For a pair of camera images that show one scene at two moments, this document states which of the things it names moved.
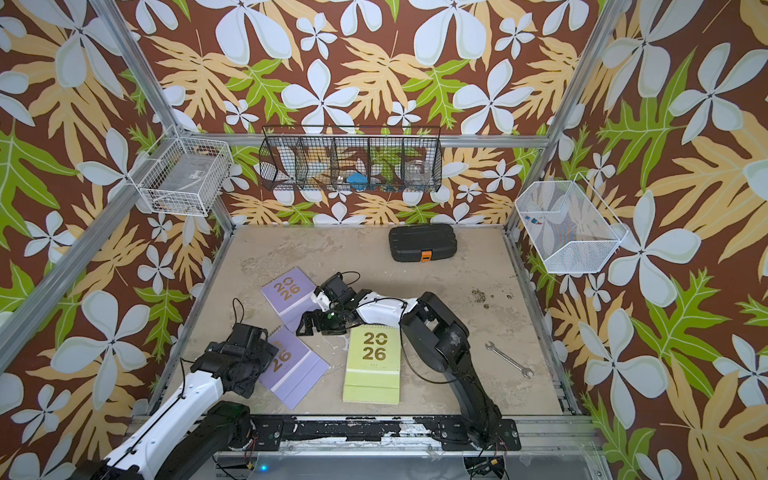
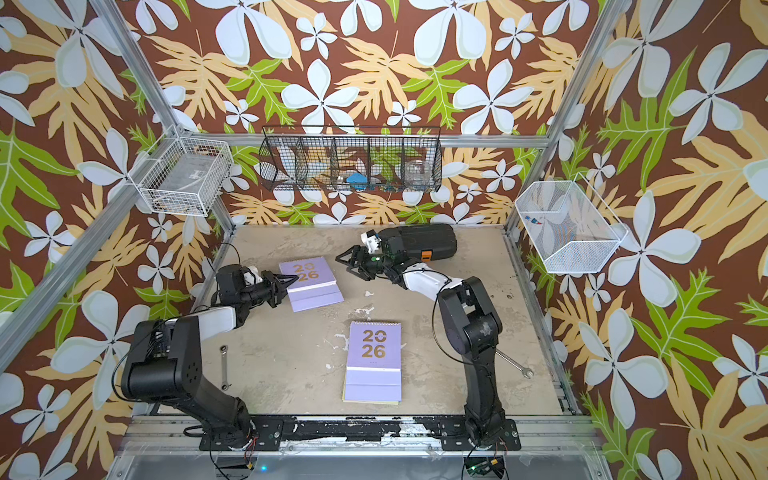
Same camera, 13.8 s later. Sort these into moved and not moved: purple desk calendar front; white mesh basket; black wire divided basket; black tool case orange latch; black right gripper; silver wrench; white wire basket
Moved: purple desk calendar front; black right gripper
Not moved: silver wrench; white mesh basket; black wire divided basket; black tool case orange latch; white wire basket
